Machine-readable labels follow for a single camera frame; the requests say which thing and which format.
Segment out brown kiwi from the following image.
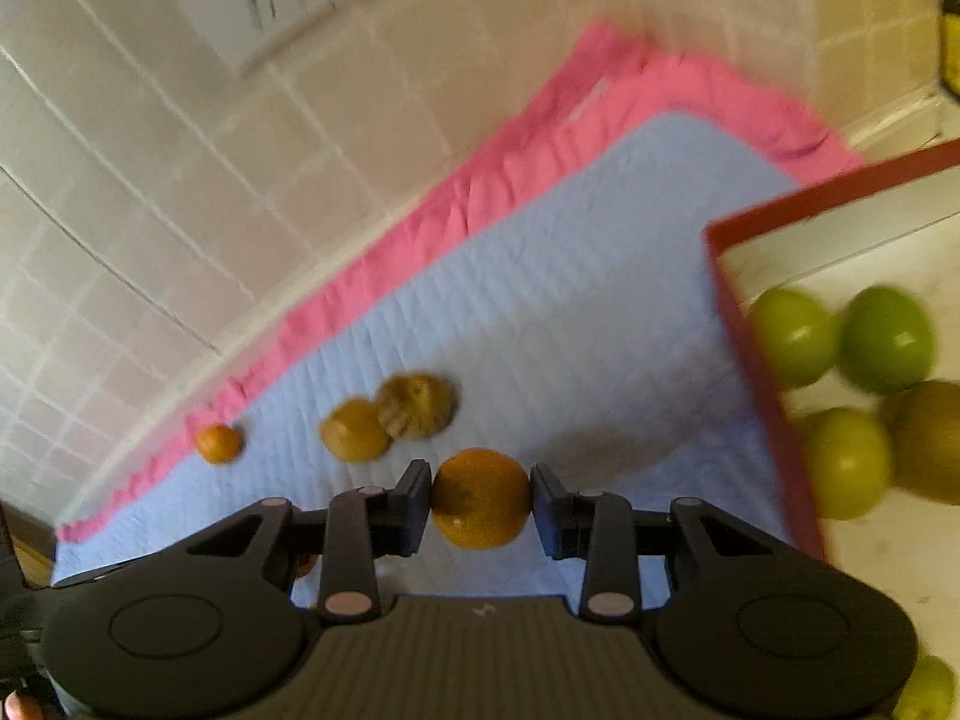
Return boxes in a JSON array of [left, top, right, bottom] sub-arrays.
[[877, 381, 960, 503]]

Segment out large white wall socket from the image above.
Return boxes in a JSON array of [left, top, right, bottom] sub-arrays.
[[180, 0, 338, 77]]

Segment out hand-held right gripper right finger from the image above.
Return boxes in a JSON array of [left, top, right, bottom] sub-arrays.
[[529, 463, 785, 623]]

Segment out red box with white inside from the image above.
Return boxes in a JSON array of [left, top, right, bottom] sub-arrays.
[[703, 139, 960, 720]]

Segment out blue blanket with pink frill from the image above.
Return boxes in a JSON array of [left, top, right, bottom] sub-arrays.
[[52, 19, 878, 608]]

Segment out green apple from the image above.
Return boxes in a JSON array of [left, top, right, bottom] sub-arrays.
[[750, 289, 841, 391], [799, 406, 895, 522], [896, 654, 958, 720], [838, 285, 938, 395]]

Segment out wooden panel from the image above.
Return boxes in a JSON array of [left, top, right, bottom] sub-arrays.
[[0, 502, 55, 587]]

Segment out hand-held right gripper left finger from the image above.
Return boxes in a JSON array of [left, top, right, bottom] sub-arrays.
[[184, 457, 434, 625]]

